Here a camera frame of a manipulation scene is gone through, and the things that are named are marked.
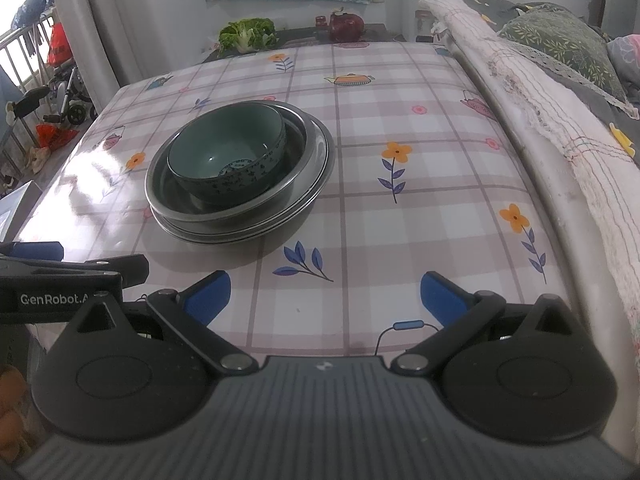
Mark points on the wheelchair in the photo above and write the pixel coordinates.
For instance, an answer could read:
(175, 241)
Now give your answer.
(70, 95)

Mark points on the green ceramic bowl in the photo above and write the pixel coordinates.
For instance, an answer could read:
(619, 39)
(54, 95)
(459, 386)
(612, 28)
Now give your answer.
(225, 140)

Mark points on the person's left hand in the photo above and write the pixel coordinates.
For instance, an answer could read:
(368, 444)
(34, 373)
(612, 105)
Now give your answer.
(12, 400)

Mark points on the white water dispenser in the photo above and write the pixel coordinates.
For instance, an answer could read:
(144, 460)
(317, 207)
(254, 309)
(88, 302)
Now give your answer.
(417, 15)

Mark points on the checked floral tablecloth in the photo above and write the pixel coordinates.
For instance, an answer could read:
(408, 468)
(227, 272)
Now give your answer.
(400, 110)

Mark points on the red plastic bag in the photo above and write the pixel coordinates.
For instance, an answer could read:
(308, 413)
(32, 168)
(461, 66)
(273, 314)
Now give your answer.
(60, 45)

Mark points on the red cabbage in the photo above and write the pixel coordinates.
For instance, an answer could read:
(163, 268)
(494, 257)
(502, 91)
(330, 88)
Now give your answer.
(346, 26)

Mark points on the white quilted towel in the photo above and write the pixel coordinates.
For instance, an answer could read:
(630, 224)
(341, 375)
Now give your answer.
(525, 85)

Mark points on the large steel basin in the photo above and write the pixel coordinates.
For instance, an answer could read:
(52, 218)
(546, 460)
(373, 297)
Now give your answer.
(320, 160)

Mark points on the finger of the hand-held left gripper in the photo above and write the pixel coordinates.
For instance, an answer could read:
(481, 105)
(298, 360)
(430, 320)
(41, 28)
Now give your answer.
(100, 266)
(35, 250)

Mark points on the green leafy vegetable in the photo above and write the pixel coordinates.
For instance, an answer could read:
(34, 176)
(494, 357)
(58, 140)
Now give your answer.
(247, 35)

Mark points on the green floral pillow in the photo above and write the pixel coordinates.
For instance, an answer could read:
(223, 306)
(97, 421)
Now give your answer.
(560, 45)

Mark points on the metal railing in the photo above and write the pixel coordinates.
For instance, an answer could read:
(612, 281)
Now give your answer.
(15, 60)

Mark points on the small steel bowl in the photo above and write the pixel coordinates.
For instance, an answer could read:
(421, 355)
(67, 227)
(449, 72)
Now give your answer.
(296, 150)

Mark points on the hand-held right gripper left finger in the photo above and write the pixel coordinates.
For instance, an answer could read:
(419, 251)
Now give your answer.
(210, 295)

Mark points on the blue hanging clothes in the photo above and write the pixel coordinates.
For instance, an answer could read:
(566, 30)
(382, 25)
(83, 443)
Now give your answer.
(32, 10)

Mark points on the grey bed sheet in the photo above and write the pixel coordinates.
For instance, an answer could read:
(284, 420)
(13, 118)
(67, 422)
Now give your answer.
(615, 125)

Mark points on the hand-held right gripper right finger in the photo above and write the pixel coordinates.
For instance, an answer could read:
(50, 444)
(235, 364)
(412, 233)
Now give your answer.
(440, 300)

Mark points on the red bottle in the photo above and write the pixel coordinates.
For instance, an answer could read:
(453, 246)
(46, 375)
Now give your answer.
(320, 22)

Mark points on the pink blanket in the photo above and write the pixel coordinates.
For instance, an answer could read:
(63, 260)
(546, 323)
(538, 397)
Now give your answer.
(627, 65)

